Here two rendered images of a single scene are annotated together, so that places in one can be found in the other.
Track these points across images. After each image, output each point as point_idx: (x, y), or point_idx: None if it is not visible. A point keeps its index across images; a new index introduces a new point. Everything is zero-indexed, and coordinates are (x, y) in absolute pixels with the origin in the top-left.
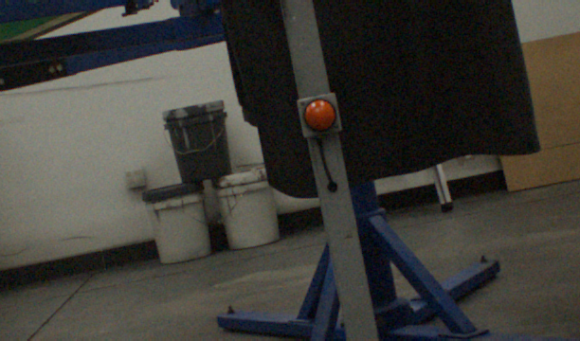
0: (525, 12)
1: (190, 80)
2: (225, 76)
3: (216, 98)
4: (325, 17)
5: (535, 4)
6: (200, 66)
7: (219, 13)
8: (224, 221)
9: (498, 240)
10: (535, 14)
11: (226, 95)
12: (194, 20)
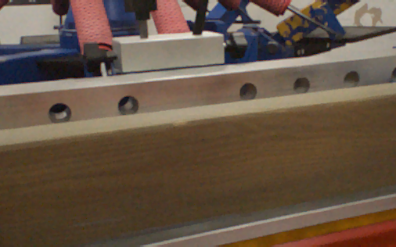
0: (188, 17)
1: None
2: (7, 30)
3: (1, 42)
4: None
5: (194, 13)
6: None
7: None
8: None
9: None
10: (193, 19)
11: (7, 41)
12: None
